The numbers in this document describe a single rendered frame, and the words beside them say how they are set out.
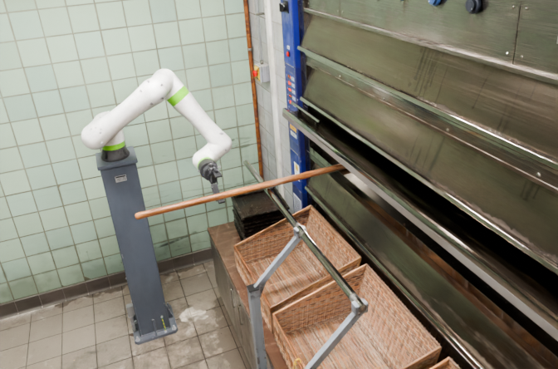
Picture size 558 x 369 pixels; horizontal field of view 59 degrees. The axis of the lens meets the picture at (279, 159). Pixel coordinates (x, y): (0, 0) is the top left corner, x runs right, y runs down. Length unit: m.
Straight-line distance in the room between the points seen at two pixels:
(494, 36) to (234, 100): 2.26
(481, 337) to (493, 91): 0.81
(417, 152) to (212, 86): 1.88
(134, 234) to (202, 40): 1.28
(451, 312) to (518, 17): 1.03
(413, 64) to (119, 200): 1.77
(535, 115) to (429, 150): 0.48
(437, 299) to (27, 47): 2.52
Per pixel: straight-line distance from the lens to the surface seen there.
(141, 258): 3.05
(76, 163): 3.42
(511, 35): 1.43
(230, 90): 3.41
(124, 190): 2.83
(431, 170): 1.74
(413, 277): 2.06
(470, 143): 1.58
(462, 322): 1.89
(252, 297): 2.09
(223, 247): 2.99
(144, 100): 2.40
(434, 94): 1.65
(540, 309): 1.34
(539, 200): 1.46
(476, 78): 1.54
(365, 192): 2.23
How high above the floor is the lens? 2.26
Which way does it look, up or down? 25 degrees down
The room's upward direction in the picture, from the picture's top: 4 degrees counter-clockwise
